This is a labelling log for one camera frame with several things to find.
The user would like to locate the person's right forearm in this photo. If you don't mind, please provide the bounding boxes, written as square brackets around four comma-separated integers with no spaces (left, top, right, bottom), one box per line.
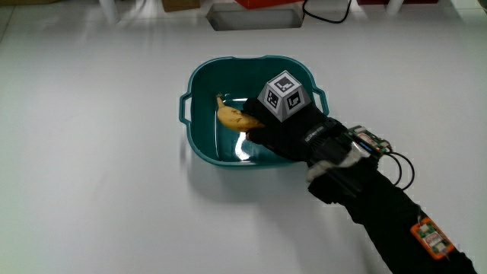
[306,131,479,274]

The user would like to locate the brown cardboard box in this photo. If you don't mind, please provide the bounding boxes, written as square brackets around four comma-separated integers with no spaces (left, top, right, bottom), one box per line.
[161,0,202,13]

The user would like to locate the red box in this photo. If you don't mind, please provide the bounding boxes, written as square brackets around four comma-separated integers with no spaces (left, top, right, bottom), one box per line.
[234,0,305,11]

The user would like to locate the person's right hand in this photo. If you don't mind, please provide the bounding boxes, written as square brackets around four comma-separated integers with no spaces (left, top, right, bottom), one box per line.
[241,69,345,164]

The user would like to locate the white table leg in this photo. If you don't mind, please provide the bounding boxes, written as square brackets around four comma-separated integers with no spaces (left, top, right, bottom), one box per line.
[386,0,405,16]
[98,0,121,24]

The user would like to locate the black power cable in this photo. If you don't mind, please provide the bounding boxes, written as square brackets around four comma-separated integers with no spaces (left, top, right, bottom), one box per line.
[302,0,353,24]

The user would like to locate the teal plastic basin plate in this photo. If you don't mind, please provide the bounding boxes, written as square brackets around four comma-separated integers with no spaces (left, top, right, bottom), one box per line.
[178,55,330,167]

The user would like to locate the white tray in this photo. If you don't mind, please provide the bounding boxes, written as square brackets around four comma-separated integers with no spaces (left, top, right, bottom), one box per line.
[205,2,305,32]

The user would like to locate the thin black sensor cable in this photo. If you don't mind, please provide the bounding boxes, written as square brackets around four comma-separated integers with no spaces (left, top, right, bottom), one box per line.
[386,151,416,191]

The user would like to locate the green wrist circuit board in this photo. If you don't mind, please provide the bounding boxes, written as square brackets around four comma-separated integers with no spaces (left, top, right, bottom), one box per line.
[345,125,393,157]

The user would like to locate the orange sensor module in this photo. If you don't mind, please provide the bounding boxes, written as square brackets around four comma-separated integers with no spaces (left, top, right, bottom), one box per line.
[409,216,456,261]

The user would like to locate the yellow banana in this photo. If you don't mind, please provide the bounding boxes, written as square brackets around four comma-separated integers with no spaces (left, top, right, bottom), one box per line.
[215,93,266,133]

